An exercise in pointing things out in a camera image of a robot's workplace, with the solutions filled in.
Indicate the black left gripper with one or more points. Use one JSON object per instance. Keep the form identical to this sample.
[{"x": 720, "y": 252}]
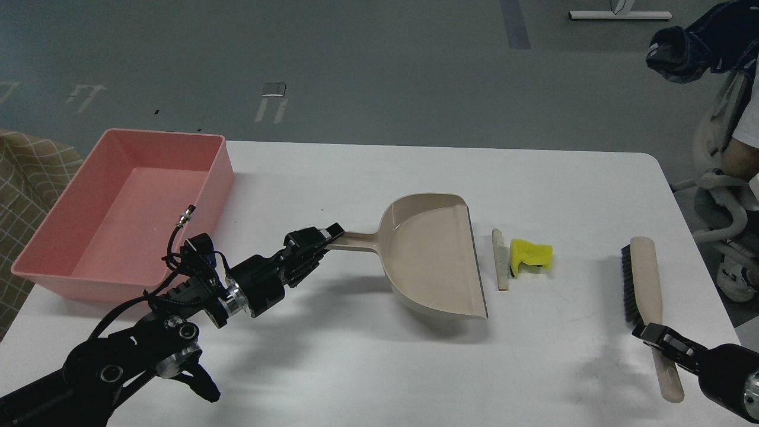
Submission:
[{"x": 263, "y": 280}]

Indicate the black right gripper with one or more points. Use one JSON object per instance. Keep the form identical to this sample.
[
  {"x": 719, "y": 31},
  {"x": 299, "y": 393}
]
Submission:
[{"x": 727, "y": 373}]

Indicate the beige hand brush black bristles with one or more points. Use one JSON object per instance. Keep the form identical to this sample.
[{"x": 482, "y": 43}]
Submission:
[{"x": 642, "y": 304}]

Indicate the beige plastic dustpan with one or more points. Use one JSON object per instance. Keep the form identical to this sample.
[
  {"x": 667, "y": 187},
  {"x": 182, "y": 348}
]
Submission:
[{"x": 426, "y": 246}]

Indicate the white bread slice toy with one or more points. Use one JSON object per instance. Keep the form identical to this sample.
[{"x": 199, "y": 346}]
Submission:
[{"x": 501, "y": 260}]

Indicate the yellow sponge piece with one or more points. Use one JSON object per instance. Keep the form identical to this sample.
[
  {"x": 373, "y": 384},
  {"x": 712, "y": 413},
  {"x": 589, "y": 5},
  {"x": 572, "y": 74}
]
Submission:
[{"x": 524, "y": 252}]

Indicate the person forearm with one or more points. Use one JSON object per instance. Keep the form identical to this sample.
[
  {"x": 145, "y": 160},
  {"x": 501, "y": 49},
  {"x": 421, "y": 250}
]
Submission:
[{"x": 740, "y": 160}]

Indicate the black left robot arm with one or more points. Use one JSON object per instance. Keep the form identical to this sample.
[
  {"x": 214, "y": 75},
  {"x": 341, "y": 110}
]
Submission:
[{"x": 152, "y": 336}]

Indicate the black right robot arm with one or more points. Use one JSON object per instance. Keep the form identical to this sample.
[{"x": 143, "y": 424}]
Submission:
[{"x": 728, "y": 373}]

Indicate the pink plastic bin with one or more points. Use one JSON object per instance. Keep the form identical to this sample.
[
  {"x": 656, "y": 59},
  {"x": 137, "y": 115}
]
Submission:
[{"x": 105, "y": 238}]

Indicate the silver floor plate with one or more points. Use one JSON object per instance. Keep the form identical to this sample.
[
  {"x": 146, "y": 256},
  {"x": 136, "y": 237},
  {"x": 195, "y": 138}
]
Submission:
[{"x": 274, "y": 89}]

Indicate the white office chair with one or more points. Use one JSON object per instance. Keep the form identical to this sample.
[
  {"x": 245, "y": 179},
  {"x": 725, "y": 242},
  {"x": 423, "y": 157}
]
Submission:
[{"x": 727, "y": 205}]

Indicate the beige checkered cloth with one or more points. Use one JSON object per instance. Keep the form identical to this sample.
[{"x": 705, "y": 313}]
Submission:
[{"x": 35, "y": 171}]

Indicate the dark blue denim jacket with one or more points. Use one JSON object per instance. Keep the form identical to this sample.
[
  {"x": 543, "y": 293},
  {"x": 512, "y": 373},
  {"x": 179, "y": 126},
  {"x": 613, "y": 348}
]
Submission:
[{"x": 724, "y": 40}]

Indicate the white desk base bar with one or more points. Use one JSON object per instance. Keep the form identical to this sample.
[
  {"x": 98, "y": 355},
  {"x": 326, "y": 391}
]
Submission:
[{"x": 620, "y": 16}]

